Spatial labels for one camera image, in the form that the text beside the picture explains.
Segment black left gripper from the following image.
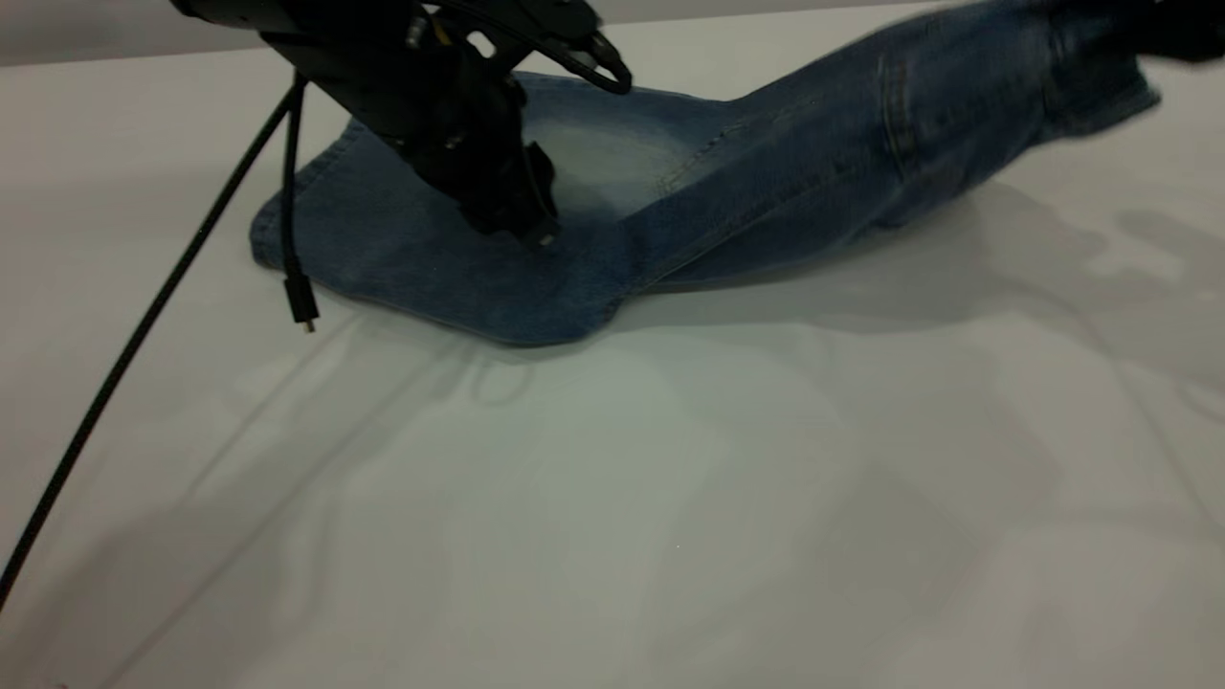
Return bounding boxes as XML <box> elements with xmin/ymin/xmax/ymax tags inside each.
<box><xmin>316</xmin><ymin>48</ymin><xmax>562</xmax><ymax>248</ymax></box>

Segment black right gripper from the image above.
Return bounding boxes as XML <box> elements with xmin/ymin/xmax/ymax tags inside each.
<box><xmin>1141</xmin><ymin>0</ymin><xmax>1225</xmax><ymax>64</ymax></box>

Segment blue denim shorts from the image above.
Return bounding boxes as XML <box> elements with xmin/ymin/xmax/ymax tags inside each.
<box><xmin>251</xmin><ymin>0</ymin><xmax>1164</xmax><ymax>347</ymax></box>

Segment black cable with usb plug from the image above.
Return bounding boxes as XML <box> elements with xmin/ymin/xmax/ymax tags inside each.
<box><xmin>280</xmin><ymin>81</ymin><xmax>319</xmax><ymax>334</ymax></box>

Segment black braided cable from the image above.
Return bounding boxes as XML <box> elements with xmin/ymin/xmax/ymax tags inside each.
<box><xmin>0</xmin><ymin>81</ymin><xmax>307</xmax><ymax>613</ymax></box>

